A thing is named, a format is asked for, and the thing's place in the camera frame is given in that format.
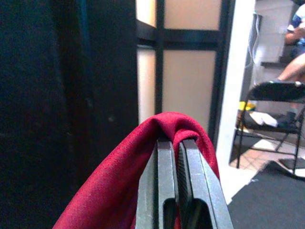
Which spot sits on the black folding chair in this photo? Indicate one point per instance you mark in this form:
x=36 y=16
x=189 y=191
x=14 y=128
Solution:
x=274 y=91

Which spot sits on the seated person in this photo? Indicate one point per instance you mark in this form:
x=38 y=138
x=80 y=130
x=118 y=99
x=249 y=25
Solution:
x=294 y=64

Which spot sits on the yellow bag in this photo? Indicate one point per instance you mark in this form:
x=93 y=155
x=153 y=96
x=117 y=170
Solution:
x=246 y=108

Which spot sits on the black floor mat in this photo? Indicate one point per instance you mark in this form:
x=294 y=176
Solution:
x=269 y=202

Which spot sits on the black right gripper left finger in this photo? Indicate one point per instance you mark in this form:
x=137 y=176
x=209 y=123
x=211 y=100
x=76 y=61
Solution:
x=164 y=171

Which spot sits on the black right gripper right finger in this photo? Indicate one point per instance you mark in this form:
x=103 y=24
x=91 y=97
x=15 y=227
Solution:
x=200 y=186

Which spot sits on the red cloth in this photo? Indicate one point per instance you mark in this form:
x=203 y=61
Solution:
x=107 y=190

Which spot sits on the black-framed frosted panel door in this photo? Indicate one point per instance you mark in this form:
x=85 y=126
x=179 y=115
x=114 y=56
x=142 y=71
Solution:
x=188 y=83

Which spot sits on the dark sock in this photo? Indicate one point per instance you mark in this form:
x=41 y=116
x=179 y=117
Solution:
x=287 y=119

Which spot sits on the white cloth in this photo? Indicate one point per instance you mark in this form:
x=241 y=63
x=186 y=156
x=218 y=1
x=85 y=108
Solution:
x=264 y=118

